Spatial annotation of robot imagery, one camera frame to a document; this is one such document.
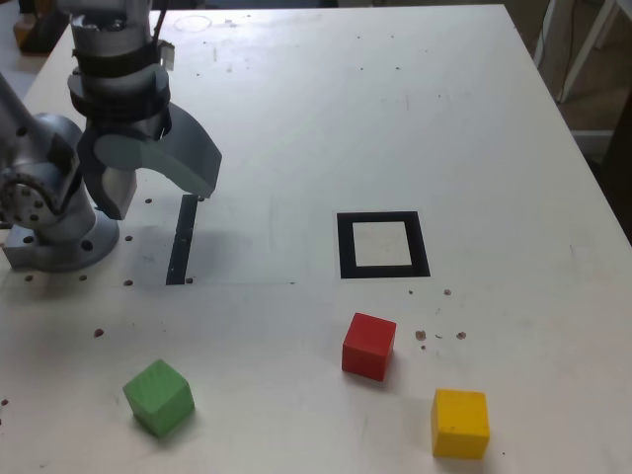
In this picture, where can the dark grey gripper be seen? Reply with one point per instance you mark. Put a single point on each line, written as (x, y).
(128, 126)

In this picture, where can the green cube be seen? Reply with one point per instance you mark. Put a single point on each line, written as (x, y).
(158, 400)

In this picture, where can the red cube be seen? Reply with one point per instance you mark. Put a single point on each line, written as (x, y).
(368, 345)

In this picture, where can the yellow cube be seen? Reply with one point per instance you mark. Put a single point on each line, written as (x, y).
(459, 424)

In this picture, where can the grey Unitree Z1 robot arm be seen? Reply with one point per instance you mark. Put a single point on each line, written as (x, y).
(49, 227)

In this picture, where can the black tape square outline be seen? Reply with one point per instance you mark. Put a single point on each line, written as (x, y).
(345, 247)

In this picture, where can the black tape strip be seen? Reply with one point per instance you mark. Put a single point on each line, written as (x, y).
(180, 247)

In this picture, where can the white low shelf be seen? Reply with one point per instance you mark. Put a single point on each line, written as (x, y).
(592, 140)

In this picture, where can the dark furniture piece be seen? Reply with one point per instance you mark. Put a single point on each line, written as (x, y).
(622, 148)

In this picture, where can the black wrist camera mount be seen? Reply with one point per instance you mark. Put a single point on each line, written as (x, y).
(168, 53)

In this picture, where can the white metal frame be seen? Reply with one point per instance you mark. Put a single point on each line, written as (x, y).
(588, 49)

